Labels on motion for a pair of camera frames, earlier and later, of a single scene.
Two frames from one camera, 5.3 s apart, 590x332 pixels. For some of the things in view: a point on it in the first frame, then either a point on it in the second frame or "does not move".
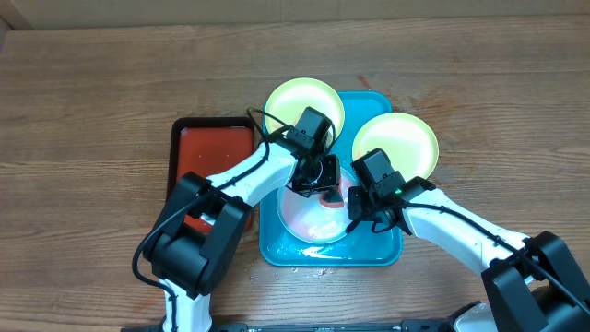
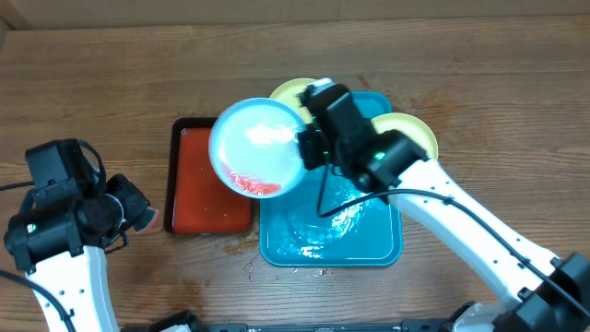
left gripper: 332,182 -> 136,202
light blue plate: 307,219 -> 254,148
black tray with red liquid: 206,145 does not move
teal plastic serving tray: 359,247 does not move
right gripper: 356,208 -> 309,147
